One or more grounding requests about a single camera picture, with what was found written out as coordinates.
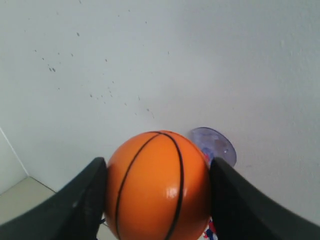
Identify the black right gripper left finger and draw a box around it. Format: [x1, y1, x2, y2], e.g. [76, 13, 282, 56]
[0, 157, 107, 240]

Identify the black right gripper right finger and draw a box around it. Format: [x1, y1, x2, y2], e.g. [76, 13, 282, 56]
[210, 157, 320, 240]

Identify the small orange basketball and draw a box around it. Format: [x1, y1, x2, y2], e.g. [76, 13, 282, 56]
[105, 130, 211, 240]

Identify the clear suction cup mount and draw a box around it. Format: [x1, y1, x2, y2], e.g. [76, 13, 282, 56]
[190, 126, 237, 167]

